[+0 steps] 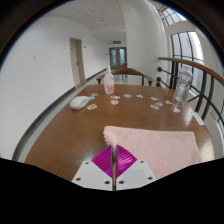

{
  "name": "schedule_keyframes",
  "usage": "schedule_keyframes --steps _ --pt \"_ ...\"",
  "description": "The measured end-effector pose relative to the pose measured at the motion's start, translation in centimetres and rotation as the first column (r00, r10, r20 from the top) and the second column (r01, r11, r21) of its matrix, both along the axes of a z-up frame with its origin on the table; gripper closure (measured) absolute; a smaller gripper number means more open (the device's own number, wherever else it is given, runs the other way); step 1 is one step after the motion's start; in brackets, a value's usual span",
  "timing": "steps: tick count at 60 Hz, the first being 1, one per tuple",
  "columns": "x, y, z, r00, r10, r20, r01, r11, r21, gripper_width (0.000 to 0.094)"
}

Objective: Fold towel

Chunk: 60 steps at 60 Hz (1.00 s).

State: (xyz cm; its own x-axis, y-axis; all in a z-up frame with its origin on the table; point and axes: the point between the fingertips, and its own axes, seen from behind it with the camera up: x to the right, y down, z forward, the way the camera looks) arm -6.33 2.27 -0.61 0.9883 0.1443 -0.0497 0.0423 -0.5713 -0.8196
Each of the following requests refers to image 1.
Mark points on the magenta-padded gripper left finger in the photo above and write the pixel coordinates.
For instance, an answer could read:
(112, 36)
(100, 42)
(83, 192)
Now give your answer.
(88, 175)

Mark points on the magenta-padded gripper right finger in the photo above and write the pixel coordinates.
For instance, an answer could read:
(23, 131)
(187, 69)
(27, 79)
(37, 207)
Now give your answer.
(138, 173)

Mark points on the pink towel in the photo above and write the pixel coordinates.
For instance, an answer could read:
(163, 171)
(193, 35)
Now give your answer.
(160, 150)

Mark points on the small colourful sticker card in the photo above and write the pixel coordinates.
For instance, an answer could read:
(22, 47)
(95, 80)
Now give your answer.
(92, 106)
(92, 98)
(115, 97)
(154, 107)
(168, 102)
(154, 98)
(176, 110)
(159, 104)
(114, 102)
(95, 94)
(139, 96)
(127, 95)

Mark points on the white computer mouse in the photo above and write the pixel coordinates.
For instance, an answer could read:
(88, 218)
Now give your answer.
(79, 103)

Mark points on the white paper sheet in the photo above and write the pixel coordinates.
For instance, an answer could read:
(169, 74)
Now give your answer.
(199, 118)

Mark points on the clear plastic shaker bottle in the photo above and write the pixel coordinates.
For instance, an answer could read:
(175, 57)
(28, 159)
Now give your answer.
(183, 86)

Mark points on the wooden chair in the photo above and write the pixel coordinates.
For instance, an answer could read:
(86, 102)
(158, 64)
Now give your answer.
(128, 71)

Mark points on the beige single door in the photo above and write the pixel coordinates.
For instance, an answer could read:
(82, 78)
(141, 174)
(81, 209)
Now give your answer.
(76, 63)

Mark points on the glazed double door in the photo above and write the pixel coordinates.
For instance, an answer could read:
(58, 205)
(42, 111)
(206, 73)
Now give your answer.
(118, 58)

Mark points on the black railing with wooden handrail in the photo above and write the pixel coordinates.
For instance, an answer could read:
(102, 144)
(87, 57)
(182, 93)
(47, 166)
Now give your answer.
(200, 68)

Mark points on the tall black-framed window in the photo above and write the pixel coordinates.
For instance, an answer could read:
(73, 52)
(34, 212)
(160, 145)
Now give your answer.
(186, 50)

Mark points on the green exit sign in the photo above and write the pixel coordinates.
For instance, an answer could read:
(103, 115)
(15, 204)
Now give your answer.
(117, 42)

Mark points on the arched black-framed window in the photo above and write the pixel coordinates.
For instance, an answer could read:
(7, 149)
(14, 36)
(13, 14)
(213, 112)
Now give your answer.
(171, 15)

